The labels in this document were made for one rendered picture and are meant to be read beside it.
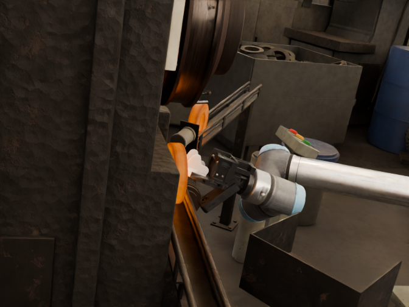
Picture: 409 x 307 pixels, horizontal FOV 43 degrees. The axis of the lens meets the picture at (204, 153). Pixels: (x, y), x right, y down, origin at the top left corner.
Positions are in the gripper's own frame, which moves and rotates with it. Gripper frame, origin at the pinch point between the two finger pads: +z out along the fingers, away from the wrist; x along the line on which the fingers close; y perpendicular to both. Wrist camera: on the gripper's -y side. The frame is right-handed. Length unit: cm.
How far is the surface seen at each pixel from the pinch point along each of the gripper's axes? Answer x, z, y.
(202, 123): -64, -24, 0
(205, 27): 4.9, 8.7, 34.1
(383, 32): -331, -241, 91
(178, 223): 7.7, -4.4, -11.2
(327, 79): -228, -153, 31
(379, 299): 39, -40, 0
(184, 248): 18.4, -4.2, -12.1
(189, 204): 8.2, -4.8, -5.5
